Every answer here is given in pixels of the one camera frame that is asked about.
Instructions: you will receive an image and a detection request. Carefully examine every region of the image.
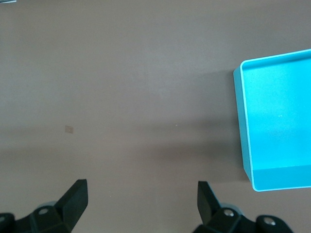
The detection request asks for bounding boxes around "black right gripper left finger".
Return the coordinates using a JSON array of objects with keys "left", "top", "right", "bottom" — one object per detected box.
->
[{"left": 0, "top": 179, "right": 88, "bottom": 233}]

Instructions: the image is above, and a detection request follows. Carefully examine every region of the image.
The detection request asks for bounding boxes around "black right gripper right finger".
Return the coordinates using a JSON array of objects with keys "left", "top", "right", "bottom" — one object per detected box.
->
[{"left": 194, "top": 181, "right": 292, "bottom": 233}]

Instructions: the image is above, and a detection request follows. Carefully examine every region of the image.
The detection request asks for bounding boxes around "turquoise plastic bin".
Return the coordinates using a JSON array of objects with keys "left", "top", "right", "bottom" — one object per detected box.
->
[{"left": 233, "top": 48, "right": 311, "bottom": 193}]

